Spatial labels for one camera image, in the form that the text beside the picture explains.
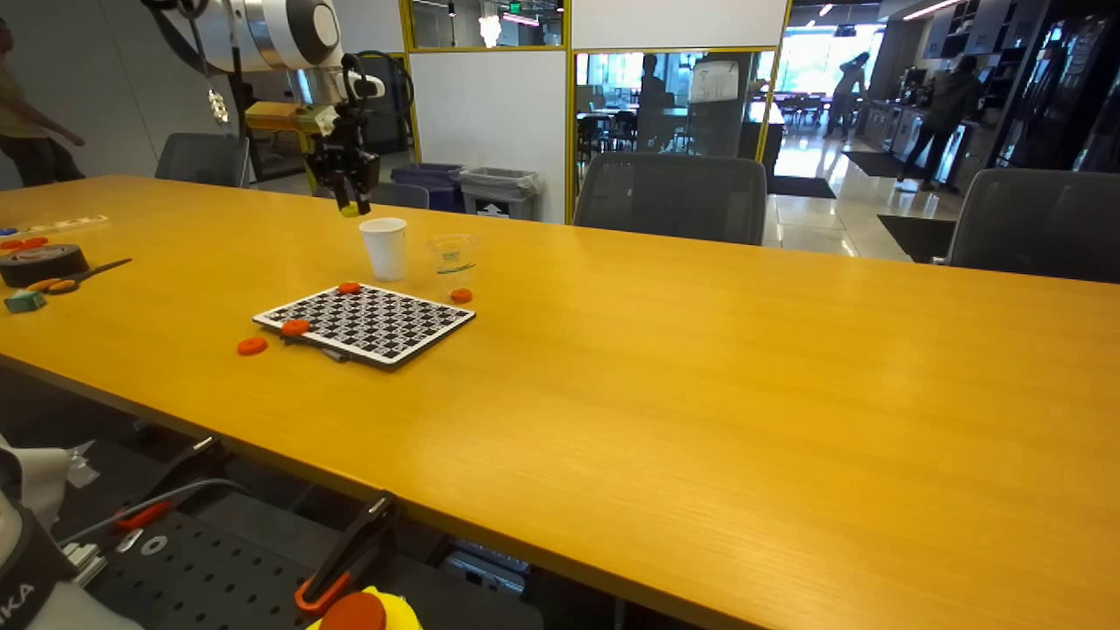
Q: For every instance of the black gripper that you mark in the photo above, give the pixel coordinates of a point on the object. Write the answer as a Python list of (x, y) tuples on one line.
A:
[(339, 159)]

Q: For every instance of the orange disc with hole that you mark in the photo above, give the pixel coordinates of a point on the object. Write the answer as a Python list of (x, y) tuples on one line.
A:
[(295, 332), (460, 294), (349, 290), (250, 349)]

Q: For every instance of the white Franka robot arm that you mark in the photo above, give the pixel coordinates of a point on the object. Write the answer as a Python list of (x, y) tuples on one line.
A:
[(290, 28)]

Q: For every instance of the white paper cup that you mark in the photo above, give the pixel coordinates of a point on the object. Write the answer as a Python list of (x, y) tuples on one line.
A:
[(385, 246)]

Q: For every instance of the dark blue waste bin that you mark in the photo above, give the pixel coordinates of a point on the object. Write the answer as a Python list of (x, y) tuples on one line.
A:
[(423, 183)]

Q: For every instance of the black white checker marker board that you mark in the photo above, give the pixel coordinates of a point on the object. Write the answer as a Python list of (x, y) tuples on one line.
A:
[(385, 326)]

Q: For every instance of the grey waste bin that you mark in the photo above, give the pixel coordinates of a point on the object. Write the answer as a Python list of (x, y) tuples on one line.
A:
[(503, 195)]

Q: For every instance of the grey mesh office chair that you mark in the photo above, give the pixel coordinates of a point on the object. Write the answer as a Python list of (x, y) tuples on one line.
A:
[(204, 159), (1037, 222), (673, 199)]

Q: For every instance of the white partition panel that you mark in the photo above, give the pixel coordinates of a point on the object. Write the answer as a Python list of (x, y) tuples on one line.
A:
[(490, 117), (675, 24), (371, 24)]

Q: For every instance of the grey board support foot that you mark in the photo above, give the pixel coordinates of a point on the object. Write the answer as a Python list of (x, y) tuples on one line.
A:
[(336, 355)]

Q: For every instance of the black tape roll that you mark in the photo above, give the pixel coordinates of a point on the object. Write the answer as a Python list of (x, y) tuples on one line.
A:
[(41, 266)]

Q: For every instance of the orange flat pieces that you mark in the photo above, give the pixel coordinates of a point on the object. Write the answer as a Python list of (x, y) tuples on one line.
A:
[(22, 243)]

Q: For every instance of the green block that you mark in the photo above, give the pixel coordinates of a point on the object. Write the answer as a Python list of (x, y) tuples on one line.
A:
[(22, 301)]

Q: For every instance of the blue box under table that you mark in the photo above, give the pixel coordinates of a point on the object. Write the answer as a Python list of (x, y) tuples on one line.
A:
[(484, 572)]

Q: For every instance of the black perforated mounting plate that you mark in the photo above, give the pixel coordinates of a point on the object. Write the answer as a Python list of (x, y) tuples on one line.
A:
[(210, 572)]

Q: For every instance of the yellow red emergency stop button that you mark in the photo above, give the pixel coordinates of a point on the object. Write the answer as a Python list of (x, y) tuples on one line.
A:
[(362, 609)]

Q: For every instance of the dark floor mat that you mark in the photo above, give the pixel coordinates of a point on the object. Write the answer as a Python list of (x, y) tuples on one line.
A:
[(799, 186), (918, 237)]

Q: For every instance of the distant person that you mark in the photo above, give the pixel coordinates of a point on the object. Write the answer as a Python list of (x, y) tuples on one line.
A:
[(848, 94)]

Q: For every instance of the glass pane yellow frame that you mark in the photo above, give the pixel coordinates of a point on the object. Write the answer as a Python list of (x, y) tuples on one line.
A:
[(668, 99)]

